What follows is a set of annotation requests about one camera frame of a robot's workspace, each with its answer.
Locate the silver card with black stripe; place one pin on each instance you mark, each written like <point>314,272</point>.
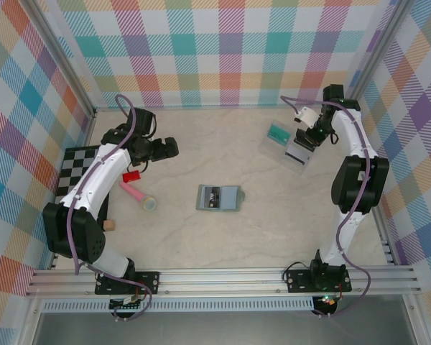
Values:
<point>296,154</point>

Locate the green card holder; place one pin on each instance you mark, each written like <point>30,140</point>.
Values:
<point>231,197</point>

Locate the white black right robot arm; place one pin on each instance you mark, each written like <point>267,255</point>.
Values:
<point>352,136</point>

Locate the teal card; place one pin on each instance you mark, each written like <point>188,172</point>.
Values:
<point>278,133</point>

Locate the clear acrylic card stand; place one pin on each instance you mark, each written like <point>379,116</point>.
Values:
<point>273,151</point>

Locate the dark printed card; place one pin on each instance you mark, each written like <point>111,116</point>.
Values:
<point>211,197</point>

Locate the red toy brick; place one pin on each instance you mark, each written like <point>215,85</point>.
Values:
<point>131,176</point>

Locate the black silver chessboard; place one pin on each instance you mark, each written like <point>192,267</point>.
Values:
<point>72,169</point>

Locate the small wooden cube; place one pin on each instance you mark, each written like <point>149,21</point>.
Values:
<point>109,225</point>

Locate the small circuit board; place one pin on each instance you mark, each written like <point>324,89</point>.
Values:
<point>327,301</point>
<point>127,303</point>

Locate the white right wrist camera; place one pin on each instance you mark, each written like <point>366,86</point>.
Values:
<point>307,115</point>

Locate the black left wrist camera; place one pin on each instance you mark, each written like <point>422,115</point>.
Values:
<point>172,146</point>

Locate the aluminium side rail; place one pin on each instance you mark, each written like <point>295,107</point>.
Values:
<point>88,124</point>
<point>386,244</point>

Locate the aluminium frame post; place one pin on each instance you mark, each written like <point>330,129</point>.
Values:
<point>378,54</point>
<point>65,61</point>

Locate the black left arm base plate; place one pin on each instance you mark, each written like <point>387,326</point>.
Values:
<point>147,282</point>

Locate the long aluminium mounting rail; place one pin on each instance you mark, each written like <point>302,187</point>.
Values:
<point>219,282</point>

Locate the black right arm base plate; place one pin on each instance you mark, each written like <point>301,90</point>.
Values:
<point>298,282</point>

